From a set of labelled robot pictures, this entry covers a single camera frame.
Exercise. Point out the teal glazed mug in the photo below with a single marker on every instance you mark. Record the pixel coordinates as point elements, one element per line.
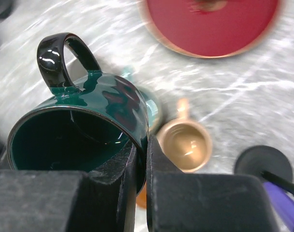
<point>154,109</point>

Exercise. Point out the beige ceramic mug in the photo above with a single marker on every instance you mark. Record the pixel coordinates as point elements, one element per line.
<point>185,142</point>

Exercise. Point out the red round tray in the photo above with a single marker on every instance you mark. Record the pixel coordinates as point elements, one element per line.
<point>210,28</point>

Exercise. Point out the black stand of purple microphone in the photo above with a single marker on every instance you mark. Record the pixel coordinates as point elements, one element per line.
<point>268,164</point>

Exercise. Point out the dark green mug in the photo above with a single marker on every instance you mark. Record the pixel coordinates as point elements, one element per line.
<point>87,121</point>

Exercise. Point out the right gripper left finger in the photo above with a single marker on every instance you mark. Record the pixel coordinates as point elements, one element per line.
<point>71,201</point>

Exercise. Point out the purple toy microphone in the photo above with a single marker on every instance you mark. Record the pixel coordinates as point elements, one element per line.
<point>282,203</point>

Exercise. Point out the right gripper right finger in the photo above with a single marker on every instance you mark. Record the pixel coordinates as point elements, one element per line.
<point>189,202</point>

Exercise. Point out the wooden coaster two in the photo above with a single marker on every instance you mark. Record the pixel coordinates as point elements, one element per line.
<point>141,199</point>

